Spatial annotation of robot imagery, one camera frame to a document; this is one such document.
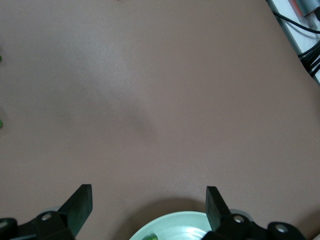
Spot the brown table cover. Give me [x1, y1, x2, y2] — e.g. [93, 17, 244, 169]
[0, 0, 320, 240]

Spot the green plate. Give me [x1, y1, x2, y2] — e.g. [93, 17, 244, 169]
[128, 211, 213, 240]

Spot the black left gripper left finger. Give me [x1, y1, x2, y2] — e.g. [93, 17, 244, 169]
[0, 184, 94, 240]

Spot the grey and orange device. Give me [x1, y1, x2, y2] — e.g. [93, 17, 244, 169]
[290, 0, 320, 18]

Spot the black cable bundle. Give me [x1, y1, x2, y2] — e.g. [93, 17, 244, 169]
[298, 41, 320, 79]

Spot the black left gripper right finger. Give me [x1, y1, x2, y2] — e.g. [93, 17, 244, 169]
[201, 185, 307, 240]

